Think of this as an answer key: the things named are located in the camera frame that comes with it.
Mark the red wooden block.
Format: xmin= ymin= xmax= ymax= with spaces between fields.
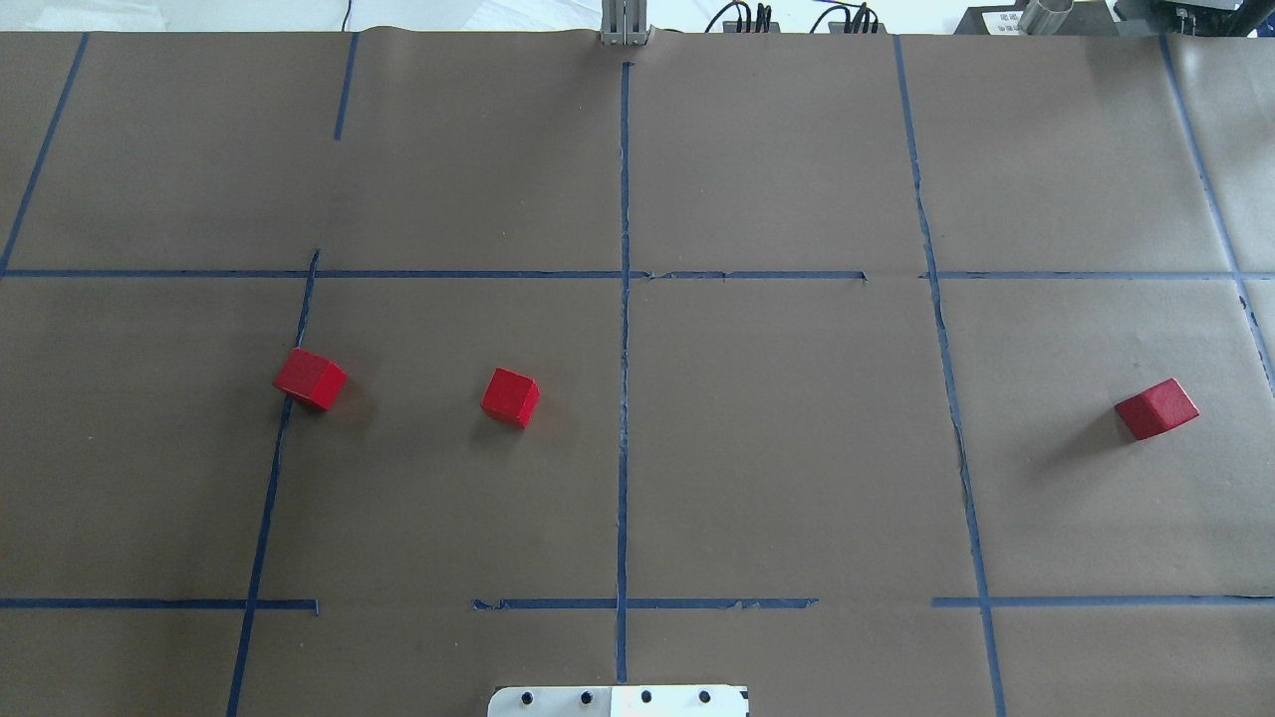
xmin=1113 ymin=378 xmax=1199 ymax=441
xmin=272 ymin=347 xmax=348 ymax=411
xmin=479 ymin=367 xmax=541 ymax=427

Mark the white camera pole base plate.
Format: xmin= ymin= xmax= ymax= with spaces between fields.
xmin=486 ymin=684 xmax=751 ymax=716

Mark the steel cup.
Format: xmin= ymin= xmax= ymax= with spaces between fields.
xmin=1015 ymin=0 xmax=1075 ymax=36

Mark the aluminium profile post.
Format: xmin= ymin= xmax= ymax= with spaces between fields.
xmin=601 ymin=0 xmax=650 ymax=47

